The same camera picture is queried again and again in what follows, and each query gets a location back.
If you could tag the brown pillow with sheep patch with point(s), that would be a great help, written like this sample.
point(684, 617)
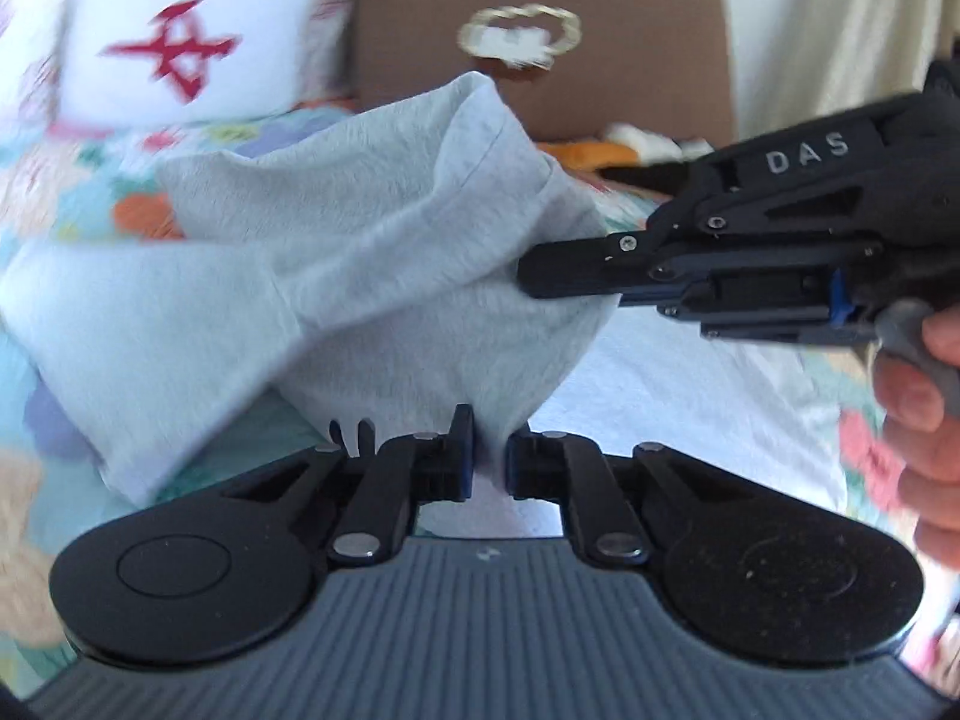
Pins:
point(637, 30)

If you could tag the floral quilt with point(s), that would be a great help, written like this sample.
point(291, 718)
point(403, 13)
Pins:
point(45, 187)

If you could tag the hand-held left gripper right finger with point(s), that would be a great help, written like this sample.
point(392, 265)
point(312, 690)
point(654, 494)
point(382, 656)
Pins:
point(514, 465)

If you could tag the light grey t-shirt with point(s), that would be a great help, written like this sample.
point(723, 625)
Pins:
point(337, 262)

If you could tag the person's right hand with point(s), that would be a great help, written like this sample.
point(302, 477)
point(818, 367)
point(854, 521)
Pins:
point(926, 465)

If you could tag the beige curtain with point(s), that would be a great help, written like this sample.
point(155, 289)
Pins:
point(840, 15)

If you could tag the white pillow with red character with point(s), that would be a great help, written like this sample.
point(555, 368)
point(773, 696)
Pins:
point(112, 7)

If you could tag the orange white black plush toy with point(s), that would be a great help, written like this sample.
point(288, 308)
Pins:
point(592, 154)

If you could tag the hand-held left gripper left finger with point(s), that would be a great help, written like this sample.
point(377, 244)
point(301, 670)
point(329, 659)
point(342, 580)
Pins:
point(465, 465)

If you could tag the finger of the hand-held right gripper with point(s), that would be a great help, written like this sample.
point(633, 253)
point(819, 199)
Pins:
point(660, 297)
point(577, 266)

